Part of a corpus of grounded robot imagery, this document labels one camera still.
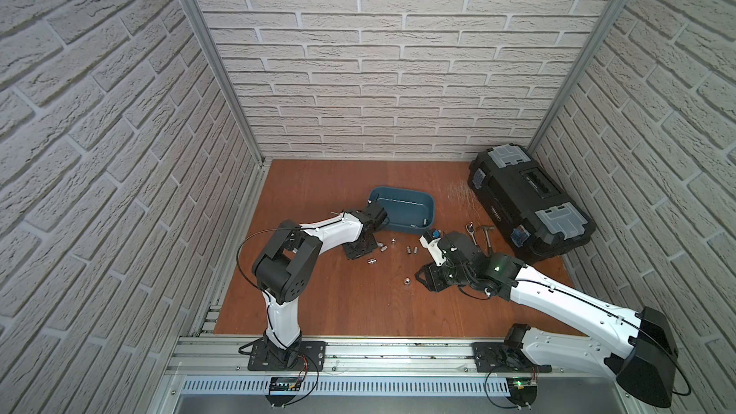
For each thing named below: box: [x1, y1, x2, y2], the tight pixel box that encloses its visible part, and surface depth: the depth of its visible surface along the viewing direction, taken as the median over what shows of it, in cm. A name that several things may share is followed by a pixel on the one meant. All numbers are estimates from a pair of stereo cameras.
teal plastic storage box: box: [368, 185, 436, 235], surface depth 105 cm
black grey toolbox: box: [468, 143, 597, 263], surface depth 89 cm
